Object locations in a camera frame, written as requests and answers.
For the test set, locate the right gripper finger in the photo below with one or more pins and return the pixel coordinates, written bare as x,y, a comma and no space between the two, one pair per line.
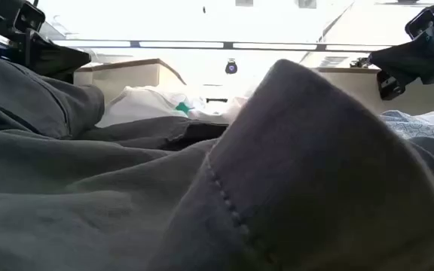
388,86
409,60

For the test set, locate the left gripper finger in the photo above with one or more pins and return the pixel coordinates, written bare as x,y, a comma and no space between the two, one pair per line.
62,64

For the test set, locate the pale blue garment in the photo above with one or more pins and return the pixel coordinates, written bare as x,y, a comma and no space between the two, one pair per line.
416,126

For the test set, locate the white garment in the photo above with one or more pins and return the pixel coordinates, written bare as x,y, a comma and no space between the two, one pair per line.
138,105

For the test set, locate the dark grey garment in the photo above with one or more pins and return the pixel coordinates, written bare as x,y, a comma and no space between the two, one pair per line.
315,169

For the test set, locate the teal green garment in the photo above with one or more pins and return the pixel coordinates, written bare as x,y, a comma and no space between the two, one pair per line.
183,108

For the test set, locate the beige fabric storage bin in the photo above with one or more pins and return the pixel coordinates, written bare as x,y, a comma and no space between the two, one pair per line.
126,79
420,99

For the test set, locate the long linear ceiling light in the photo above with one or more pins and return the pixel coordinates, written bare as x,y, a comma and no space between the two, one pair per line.
187,44

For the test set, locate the black round hanging device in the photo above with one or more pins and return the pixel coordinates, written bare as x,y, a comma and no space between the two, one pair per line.
231,67

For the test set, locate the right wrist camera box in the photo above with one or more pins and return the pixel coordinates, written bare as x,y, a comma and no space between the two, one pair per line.
424,24

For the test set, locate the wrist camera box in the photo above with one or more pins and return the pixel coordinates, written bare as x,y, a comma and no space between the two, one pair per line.
424,24
28,17

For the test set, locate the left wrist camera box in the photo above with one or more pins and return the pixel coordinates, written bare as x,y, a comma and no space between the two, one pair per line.
28,17

